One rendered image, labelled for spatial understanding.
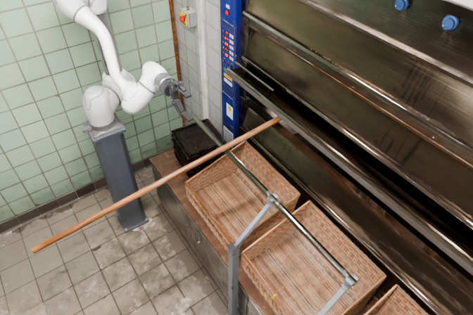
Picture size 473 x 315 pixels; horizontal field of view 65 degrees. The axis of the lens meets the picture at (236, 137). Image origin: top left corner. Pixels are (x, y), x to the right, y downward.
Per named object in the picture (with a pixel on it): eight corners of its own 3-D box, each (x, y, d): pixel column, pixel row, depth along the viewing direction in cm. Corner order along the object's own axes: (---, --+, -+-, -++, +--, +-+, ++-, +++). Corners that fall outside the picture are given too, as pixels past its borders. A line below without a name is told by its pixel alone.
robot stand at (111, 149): (115, 215, 302) (82, 122, 234) (139, 204, 311) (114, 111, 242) (124, 233, 290) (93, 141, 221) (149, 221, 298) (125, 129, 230)
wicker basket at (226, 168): (244, 166, 265) (246, 138, 246) (296, 221, 232) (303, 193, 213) (184, 196, 245) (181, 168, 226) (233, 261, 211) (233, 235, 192)
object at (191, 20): (190, 20, 250) (188, 5, 243) (197, 26, 244) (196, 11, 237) (180, 22, 247) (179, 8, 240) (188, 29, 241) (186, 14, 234)
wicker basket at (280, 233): (303, 225, 229) (310, 197, 211) (374, 301, 196) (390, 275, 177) (238, 266, 209) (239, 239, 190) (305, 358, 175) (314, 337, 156)
